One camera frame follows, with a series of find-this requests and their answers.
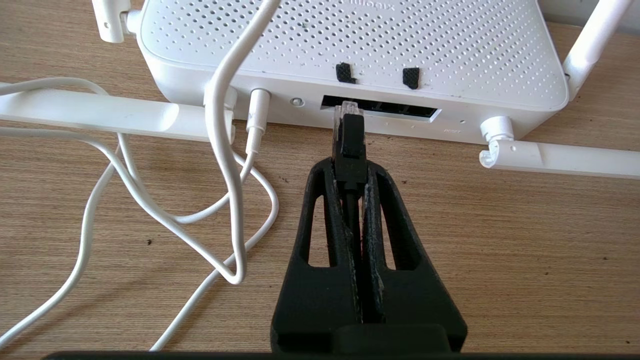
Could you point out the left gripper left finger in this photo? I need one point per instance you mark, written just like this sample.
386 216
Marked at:
315 300

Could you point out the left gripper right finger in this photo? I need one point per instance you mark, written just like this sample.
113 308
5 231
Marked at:
415 300

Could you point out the white wifi router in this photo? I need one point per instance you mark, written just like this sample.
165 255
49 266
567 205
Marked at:
400 40

